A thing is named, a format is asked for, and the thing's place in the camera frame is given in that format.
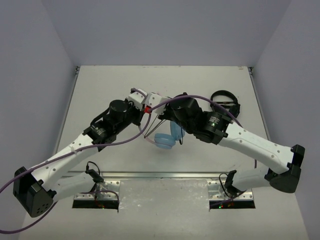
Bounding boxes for thin black audio cable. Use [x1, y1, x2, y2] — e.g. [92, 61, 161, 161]
[143, 113, 183, 146]

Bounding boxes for pink and blue cat-ear headphones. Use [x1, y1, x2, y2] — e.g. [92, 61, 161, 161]
[145, 121, 186, 150]

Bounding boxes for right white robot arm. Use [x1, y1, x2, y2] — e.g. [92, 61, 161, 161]
[162, 96, 305, 196]

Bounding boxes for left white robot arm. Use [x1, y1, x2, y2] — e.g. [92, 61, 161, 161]
[13, 97, 145, 218]

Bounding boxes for black wrapped headphones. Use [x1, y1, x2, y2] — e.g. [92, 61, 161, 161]
[210, 90, 241, 118]

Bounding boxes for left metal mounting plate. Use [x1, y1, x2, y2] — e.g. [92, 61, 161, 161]
[73, 179, 121, 201]

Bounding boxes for metal mounting plate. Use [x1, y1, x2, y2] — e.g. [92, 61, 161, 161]
[73, 179, 121, 201]
[207, 179, 254, 202]

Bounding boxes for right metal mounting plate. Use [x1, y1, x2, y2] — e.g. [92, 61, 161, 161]
[207, 179, 254, 202]

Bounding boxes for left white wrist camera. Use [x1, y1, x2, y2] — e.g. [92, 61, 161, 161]
[126, 88, 148, 110]

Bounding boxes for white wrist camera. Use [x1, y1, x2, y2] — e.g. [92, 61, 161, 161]
[126, 88, 148, 110]
[145, 92, 169, 115]

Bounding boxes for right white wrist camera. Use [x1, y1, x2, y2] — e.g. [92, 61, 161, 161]
[145, 92, 169, 115]

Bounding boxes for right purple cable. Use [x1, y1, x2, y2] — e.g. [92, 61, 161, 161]
[147, 94, 258, 168]

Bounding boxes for aluminium table edge rail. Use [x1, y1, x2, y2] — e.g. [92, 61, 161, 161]
[67, 171, 251, 180]

